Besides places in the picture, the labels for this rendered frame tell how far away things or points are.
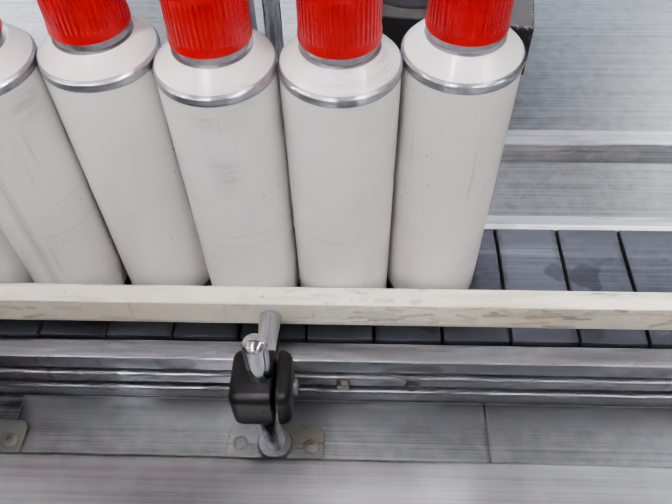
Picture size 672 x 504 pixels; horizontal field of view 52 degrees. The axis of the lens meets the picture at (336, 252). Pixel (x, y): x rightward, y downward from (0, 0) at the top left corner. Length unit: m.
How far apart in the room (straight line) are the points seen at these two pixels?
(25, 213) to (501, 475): 0.26
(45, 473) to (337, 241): 0.19
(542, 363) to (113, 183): 0.24
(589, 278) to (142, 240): 0.26
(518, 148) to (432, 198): 0.07
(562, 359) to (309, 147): 0.19
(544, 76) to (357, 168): 0.37
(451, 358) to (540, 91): 0.31
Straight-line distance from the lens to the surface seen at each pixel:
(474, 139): 0.30
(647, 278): 0.45
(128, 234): 0.37
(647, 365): 0.42
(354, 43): 0.27
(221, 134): 0.29
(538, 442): 0.43
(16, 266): 0.42
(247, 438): 0.42
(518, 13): 0.64
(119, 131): 0.31
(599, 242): 0.46
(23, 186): 0.35
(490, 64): 0.29
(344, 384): 0.40
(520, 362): 0.39
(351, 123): 0.28
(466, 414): 0.43
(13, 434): 0.46
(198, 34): 0.27
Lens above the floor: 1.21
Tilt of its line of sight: 52 degrees down
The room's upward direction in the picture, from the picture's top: 2 degrees counter-clockwise
